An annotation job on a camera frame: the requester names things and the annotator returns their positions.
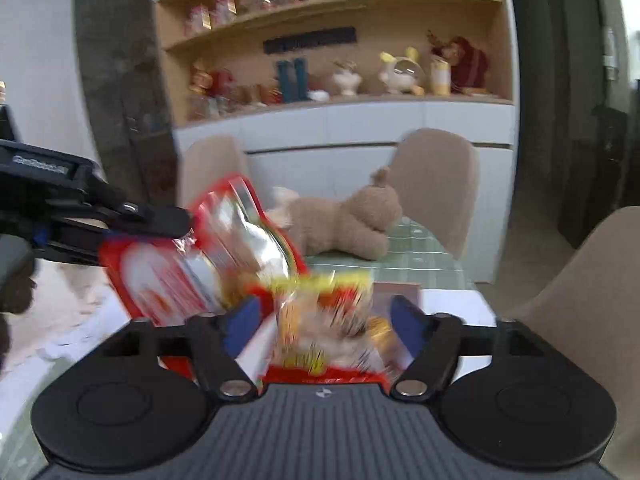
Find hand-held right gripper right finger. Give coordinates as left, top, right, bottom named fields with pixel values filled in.
left=389, top=294, right=544, bottom=402

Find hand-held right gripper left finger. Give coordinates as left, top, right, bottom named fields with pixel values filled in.
left=128, top=295, right=265, bottom=402

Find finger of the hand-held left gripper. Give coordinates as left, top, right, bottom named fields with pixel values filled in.
left=32, top=232, right=117, bottom=267
left=64, top=180, right=195, bottom=240

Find large red snack bag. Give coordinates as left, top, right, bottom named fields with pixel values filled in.
left=99, top=172, right=392, bottom=392

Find yellow red snack packet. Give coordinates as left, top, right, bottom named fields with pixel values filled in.
left=269, top=269, right=403, bottom=383

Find person's left hand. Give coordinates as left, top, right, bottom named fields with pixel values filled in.
left=0, top=237, right=37, bottom=361

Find brown placemat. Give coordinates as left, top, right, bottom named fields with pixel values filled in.
left=371, top=281, right=422, bottom=313

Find green checked tablecloth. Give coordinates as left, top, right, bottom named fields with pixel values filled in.
left=299, top=216, right=477, bottom=292

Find beige chair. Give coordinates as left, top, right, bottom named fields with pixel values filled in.
left=177, top=134, right=252, bottom=211
left=499, top=206, right=640, bottom=480
left=386, top=127, right=482, bottom=262

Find brown plush teddy bear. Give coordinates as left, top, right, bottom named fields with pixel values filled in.
left=272, top=167, right=404, bottom=262

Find dark tall cabinet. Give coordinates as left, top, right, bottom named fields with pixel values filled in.
left=74, top=0, right=178, bottom=211

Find red figurine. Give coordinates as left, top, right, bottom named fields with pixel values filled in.
left=189, top=61, right=237, bottom=100

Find blue books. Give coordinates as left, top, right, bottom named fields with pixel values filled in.
left=275, top=57, right=308, bottom=104

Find red lidded jar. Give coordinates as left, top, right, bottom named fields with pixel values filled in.
left=212, top=0, right=239, bottom=28
left=184, top=4, right=212, bottom=37

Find small white figurine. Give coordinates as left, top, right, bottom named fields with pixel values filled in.
left=331, top=59, right=362, bottom=97

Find yellow white cup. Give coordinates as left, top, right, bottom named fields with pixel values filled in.
left=429, top=56, right=452, bottom=96

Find white yellow figurine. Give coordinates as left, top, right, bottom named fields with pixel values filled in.
left=378, top=47, right=427, bottom=96

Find dark appliance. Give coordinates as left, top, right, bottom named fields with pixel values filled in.
left=555, top=102, right=630, bottom=248

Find brown reindeer plush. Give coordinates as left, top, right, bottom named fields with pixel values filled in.
left=426, top=31, right=490, bottom=96

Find white wall cabinet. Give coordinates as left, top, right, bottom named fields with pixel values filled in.
left=172, top=97, right=518, bottom=286

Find wooden wall shelf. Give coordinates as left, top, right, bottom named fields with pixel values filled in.
left=150, top=0, right=518, bottom=128

